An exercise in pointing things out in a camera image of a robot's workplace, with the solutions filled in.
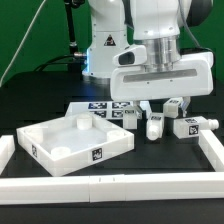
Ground white cable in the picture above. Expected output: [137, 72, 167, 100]
[0, 0, 48, 88]

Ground white fence piece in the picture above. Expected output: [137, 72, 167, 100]
[198, 130, 224, 172]
[0, 135, 15, 175]

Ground white front fence bar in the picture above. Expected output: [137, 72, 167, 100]
[0, 172, 224, 205]

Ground white square tabletop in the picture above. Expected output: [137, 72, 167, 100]
[17, 113, 134, 176]

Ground white left fence piece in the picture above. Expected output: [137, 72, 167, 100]
[0, 135, 15, 175]

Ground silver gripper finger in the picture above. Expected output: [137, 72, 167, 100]
[133, 101, 143, 119]
[181, 97, 191, 117]

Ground black cables at base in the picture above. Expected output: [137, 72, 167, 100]
[34, 51, 88, 73]

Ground white marker sheet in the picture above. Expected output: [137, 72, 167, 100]
[65, 101, 134, 120]

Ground white right fence piece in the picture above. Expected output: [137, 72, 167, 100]
[198, 130, 224, 172]

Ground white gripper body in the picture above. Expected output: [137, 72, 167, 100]
[110, 52, 214, 101]

